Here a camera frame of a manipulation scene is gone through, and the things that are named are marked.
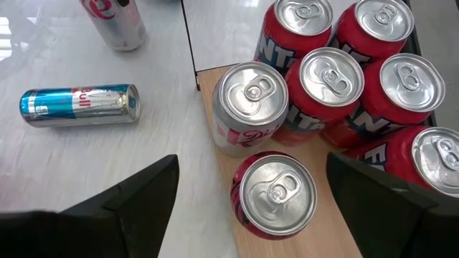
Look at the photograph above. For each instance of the blue silver Red Bull can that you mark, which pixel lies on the blue silver Red Bull can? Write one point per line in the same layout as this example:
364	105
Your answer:
79	105

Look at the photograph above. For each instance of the silver Diet Coke can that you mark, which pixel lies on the silver Diet Coke can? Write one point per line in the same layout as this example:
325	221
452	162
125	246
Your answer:
118	28
251	93

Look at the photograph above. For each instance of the wooden shelf with black frame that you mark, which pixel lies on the wooden shelf with black frame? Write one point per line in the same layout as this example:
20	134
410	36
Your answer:
322	247

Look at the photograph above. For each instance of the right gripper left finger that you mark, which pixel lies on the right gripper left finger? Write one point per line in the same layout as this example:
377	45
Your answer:
89	233

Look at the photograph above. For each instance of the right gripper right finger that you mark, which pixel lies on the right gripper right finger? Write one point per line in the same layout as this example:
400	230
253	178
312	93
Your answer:
394	222

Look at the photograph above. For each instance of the dark red soda can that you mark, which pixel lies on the dark red soda can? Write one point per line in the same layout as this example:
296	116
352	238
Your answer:
278	195

